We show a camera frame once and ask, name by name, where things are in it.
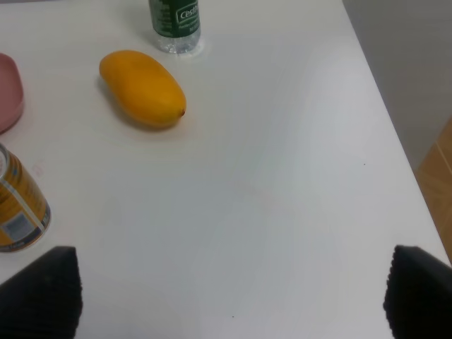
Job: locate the yellow drink can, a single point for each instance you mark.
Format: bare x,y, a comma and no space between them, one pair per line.
25,212

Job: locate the yellow mango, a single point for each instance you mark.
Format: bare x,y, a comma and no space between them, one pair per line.
143,88

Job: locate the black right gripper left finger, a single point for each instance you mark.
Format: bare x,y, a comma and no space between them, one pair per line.
44,300

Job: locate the pink cup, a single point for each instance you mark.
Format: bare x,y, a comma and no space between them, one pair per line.
12,95

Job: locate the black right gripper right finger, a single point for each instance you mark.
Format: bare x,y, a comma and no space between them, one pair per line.
417,301

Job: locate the green label water bottle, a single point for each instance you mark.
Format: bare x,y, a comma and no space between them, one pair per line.
176,25

